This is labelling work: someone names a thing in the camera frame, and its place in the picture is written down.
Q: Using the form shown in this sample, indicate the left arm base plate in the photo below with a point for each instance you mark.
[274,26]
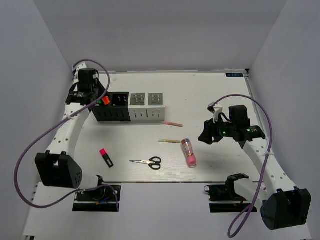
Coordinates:
[102,200]

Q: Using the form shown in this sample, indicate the pink cap black highlighter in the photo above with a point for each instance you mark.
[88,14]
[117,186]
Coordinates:
[106,158]

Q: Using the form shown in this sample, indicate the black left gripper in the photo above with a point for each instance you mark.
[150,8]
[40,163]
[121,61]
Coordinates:
[102,90]

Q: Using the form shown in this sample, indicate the pink marker set tube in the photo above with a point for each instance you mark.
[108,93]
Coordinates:
[187,149]

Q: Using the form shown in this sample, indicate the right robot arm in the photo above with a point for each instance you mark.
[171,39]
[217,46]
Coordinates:
[280,202]

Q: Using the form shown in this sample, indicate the black handled scissors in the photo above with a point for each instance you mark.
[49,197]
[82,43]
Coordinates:
[154,162]

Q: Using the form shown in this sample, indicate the orange-pink highlighter pen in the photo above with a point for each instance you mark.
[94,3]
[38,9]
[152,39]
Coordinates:
[173,124]

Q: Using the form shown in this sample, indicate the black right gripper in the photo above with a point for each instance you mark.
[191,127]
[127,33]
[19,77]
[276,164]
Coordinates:
[209,130]

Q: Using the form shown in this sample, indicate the blue label sticker right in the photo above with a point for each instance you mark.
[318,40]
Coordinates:
[234,75]

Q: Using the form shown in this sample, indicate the yellow highlighter pen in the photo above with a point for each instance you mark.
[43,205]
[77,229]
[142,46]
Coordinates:
[169,141]

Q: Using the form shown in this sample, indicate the orange cap black highlighter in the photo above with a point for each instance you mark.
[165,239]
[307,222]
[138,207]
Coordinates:
[106,100]

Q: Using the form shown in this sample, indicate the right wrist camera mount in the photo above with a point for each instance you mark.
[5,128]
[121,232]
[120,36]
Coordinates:
[215,109]

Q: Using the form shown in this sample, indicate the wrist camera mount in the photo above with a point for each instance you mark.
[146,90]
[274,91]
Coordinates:
[215,109]
[75,69]

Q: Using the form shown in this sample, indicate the black desk organizer box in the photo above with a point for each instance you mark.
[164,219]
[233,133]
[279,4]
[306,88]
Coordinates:
[116,111]

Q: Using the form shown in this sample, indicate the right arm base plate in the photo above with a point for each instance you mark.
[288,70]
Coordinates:
[220,201]

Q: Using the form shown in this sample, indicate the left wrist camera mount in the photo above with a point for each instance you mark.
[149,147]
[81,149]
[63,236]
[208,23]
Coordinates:
[75,69]

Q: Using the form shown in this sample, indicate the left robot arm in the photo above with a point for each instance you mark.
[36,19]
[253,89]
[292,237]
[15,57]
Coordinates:
[57,166]

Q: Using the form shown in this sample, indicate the white desk organizer box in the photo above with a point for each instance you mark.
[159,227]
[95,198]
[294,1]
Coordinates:
[146,107]

